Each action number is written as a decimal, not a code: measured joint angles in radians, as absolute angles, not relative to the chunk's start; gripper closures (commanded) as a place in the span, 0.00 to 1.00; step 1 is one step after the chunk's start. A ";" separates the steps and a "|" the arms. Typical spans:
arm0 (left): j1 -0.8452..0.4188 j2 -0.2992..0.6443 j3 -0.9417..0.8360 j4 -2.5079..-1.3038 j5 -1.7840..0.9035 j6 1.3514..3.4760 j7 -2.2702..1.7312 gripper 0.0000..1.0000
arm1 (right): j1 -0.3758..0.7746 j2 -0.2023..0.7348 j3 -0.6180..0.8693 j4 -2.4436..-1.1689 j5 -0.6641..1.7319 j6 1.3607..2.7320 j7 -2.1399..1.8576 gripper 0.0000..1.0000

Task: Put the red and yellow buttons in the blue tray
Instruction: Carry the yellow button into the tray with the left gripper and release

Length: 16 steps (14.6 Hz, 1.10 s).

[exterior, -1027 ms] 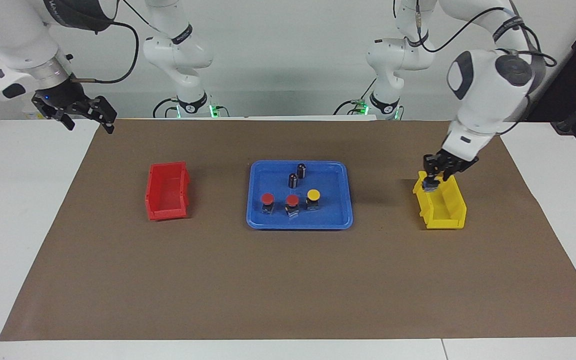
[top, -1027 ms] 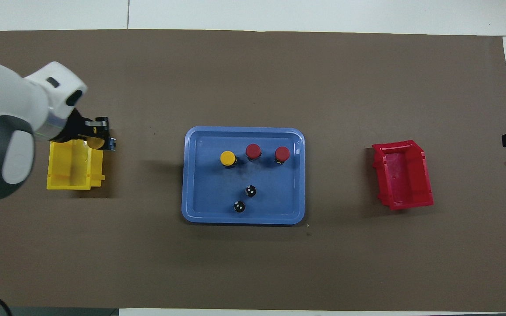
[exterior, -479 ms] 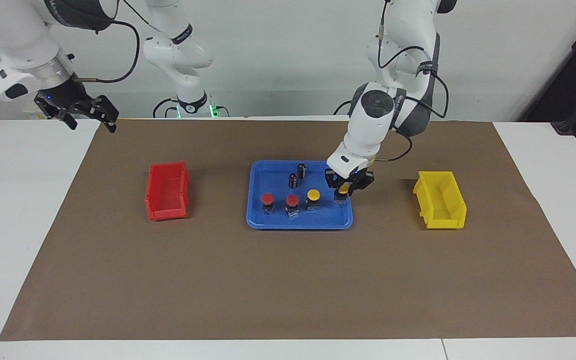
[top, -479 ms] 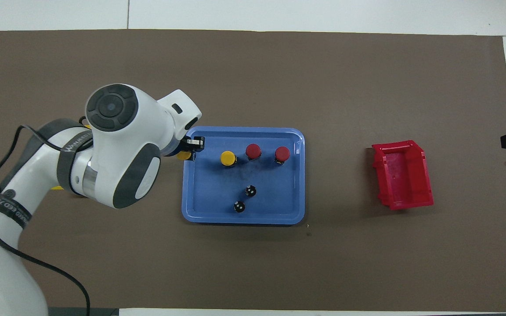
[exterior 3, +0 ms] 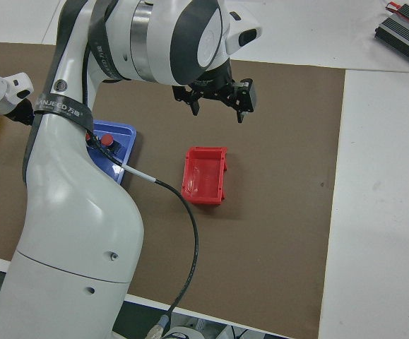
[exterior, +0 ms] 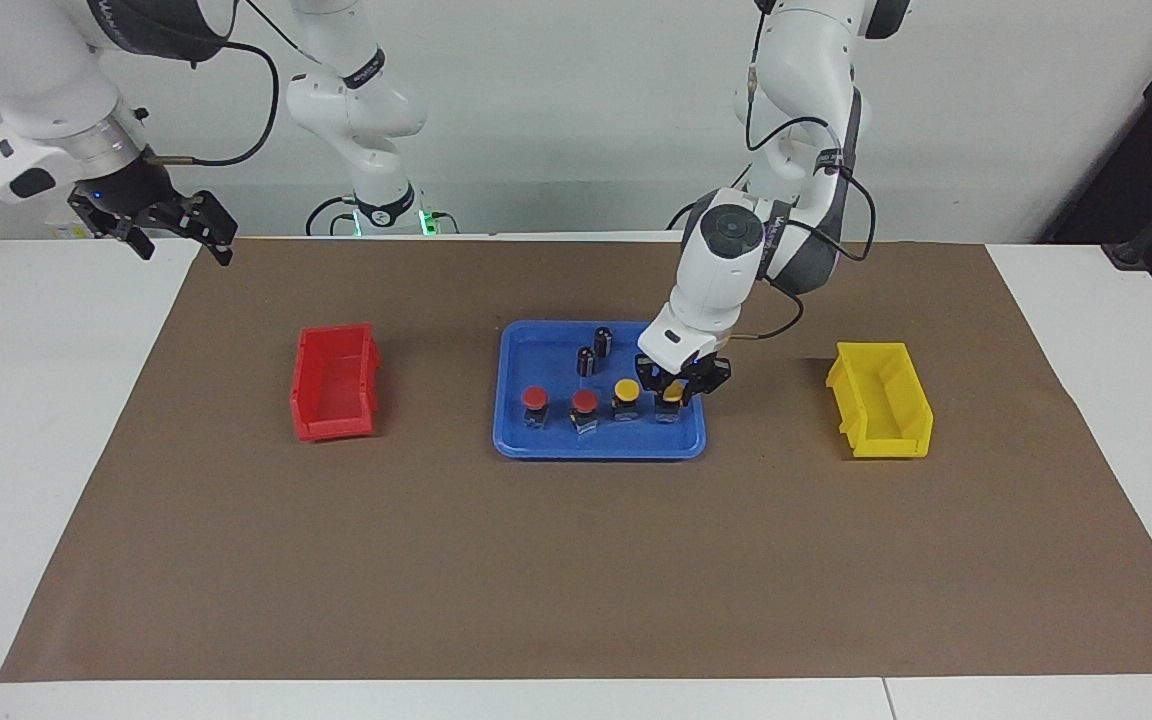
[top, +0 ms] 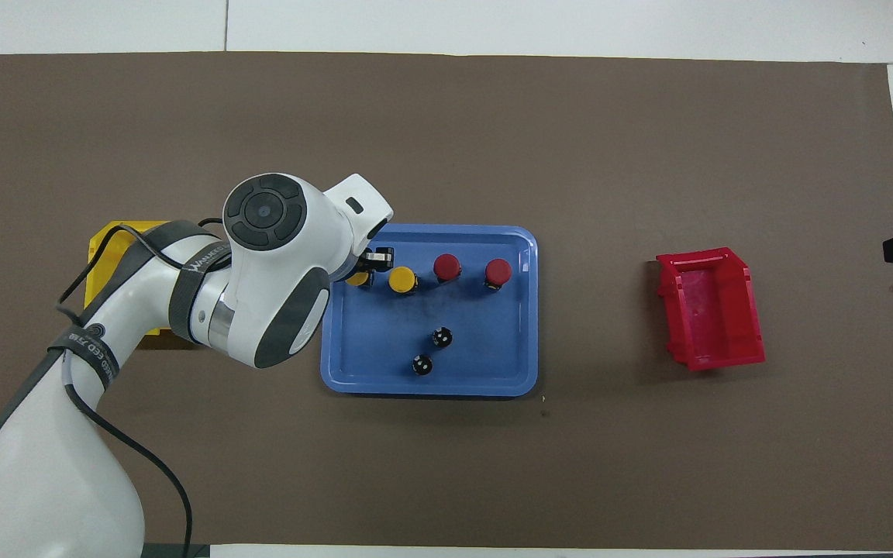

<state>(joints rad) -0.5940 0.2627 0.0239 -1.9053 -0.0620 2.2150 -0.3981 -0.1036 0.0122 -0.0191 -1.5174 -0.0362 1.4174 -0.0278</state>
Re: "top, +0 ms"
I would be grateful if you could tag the black knob with white dots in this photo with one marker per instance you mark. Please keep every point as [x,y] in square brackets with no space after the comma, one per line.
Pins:
[422,365]
[442,338]

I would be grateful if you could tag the yellow plastic bin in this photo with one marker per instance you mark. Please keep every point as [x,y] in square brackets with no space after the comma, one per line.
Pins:
[105,240]

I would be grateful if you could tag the brown paper table mat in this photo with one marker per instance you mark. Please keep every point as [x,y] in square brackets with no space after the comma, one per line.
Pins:
[446,139]

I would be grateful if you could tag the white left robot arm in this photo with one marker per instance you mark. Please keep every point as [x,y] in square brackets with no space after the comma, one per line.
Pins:
[260,294]

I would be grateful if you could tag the yellow push button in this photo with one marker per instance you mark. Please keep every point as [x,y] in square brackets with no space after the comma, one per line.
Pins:
[402,280]
[357,279]

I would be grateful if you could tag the blue plastic tray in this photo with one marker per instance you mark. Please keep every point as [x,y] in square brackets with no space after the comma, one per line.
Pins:
[485,341]

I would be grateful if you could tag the red plastic bin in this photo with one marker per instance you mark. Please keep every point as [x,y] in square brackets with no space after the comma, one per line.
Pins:
[714,310]

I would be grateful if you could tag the red push button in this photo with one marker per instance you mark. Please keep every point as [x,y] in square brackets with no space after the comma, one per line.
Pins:
[498,271]
[446,266]

